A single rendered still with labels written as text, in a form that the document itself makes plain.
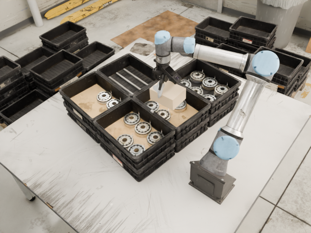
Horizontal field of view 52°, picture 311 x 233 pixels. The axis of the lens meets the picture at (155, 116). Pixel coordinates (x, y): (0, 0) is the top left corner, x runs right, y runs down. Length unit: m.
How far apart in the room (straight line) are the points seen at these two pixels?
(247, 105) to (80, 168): 1.05
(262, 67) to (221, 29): 2.29
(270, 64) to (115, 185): 1.05
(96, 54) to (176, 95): 1.87
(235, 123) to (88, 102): 1.05
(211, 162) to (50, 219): 1.47
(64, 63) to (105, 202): 1.75
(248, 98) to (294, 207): 1.38
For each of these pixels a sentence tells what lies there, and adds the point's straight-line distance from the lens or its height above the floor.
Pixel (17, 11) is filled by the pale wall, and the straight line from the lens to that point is 5.05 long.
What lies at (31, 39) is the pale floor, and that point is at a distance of 4.78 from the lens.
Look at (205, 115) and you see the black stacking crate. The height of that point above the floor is 0.85.
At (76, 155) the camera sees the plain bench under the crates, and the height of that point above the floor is 0.70.
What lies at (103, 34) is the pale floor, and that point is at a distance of 4.55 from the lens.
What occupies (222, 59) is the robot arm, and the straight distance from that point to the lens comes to 1.66.
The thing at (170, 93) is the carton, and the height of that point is 1.12.
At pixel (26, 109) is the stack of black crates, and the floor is 0.27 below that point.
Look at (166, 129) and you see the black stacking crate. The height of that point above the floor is 0.90.
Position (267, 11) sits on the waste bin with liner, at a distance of 3.94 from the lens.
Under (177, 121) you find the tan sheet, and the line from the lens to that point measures 1.96.
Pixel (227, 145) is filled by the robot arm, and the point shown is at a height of 1.10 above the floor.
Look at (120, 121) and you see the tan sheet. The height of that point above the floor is 0.83.
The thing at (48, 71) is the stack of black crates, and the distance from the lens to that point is 3.16.
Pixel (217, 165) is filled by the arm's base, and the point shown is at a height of 0.91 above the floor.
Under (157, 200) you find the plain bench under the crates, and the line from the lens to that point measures 1.78.
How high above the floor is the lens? 2.24
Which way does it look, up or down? 45 degrees down
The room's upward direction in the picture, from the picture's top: 4 degrees counter-clockwise
